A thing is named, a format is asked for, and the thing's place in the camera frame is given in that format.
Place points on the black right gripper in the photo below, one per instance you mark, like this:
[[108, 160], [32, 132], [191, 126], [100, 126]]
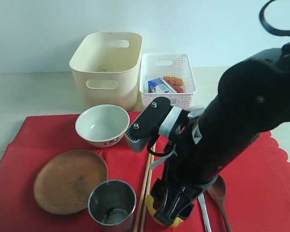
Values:
[[200, 148]]

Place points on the yellow lemon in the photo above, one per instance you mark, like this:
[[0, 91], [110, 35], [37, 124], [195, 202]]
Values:
[[152, 211]]

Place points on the red sausage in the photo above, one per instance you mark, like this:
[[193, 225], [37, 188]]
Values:
[[179, 89]]

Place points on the blue white milk carton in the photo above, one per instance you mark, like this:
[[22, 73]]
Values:
[[159, 85]]

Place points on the fried breaded cutlet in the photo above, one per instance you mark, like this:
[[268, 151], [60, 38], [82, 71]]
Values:
[[172, 80]]

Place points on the white perforated plastic basket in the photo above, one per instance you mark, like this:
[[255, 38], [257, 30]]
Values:
[[157, 65]]

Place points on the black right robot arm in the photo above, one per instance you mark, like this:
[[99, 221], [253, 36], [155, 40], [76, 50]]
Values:
[[253, 97]]

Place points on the steel table knife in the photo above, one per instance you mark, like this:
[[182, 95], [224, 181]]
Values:
[[205, 215]]

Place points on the right wooden chopstick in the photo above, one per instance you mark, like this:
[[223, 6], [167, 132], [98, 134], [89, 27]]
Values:
[[147, 178]]

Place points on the wooden chopstick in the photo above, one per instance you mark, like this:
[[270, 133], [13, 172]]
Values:
[[141, 199], [147, 178]]

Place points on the left wooden chopstick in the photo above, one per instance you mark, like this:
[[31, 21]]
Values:
[[141, 199]]

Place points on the dark wooden spoon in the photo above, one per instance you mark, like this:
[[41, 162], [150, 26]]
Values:
[[217, 192]]

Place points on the steel cup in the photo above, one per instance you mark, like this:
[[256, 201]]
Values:
[[111, 205]]

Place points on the white ceramic bowl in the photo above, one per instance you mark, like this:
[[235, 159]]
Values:
[[102, 125]]

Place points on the brown wooden plate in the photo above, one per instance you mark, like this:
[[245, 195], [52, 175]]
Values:
[[64, 184]]

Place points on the cream plastic bin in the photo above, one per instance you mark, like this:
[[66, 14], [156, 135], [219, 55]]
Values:
[[105, 68]]

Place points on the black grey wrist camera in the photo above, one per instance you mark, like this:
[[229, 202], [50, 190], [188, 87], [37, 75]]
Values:
[[147, 123]]

